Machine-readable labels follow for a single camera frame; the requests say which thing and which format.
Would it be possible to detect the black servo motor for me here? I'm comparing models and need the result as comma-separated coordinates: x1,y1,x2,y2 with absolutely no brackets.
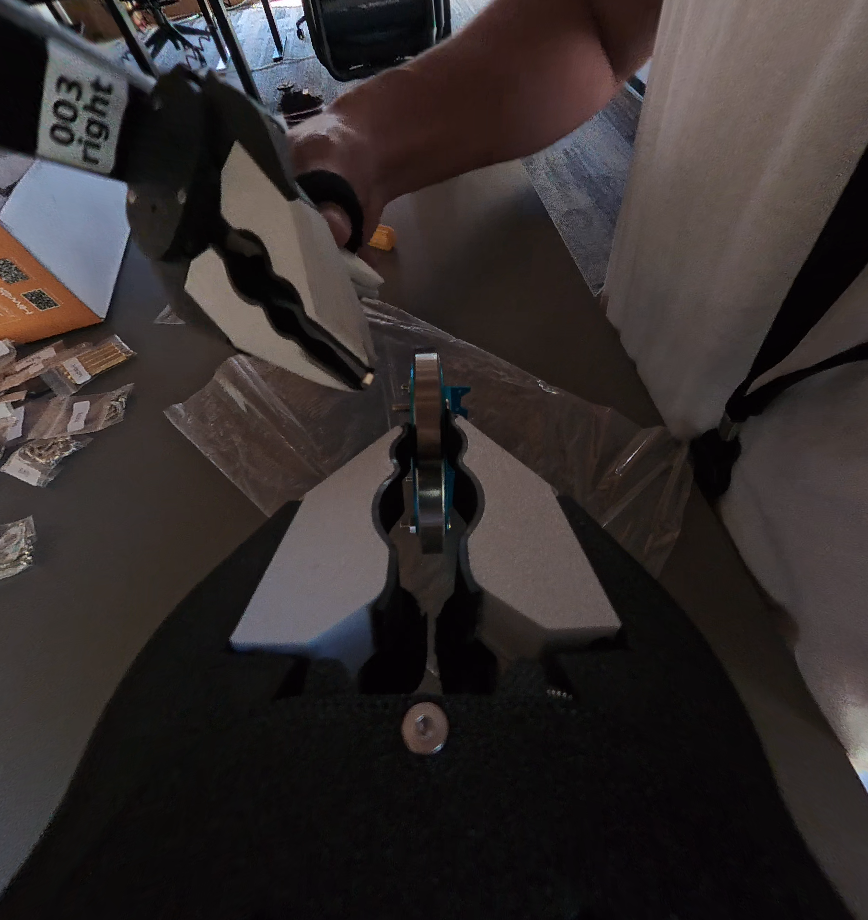
279,82,327,122

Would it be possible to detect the pile of small hardware bags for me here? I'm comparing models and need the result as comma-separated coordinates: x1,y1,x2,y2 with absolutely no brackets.
0,332,139,590

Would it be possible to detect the black office chair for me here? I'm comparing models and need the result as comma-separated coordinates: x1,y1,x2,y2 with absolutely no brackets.
301,0,452,81

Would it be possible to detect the grey desk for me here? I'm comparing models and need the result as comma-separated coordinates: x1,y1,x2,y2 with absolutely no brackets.
0,101,868,920

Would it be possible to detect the black lanyard strap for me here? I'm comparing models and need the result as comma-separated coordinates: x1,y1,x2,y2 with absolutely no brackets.
689,129,868,504

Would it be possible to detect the clear plastic bag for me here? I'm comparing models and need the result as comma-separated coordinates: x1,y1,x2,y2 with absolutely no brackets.
164,298,694,576

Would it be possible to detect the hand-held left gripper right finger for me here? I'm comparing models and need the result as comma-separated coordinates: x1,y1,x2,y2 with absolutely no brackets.
436,415,622,694

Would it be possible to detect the person's right forearm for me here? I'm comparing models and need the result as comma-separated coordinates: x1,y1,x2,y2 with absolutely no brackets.
326,0,665,209

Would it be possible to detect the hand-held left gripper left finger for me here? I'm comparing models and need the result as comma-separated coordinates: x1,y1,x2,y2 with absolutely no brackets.
229,423,426,694

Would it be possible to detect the person's right hand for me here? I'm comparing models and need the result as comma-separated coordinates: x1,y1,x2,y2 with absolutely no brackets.
289,106,406,253

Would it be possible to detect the orange and white cardboard box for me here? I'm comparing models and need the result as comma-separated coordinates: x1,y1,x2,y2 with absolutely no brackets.
0,158,133,349

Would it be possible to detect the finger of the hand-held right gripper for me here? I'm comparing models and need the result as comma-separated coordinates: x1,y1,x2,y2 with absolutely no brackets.
182,246,363,394
218,138,386,385

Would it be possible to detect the blue disc with bearing ring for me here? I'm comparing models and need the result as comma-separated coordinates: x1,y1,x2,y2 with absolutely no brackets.
391,351,473,556

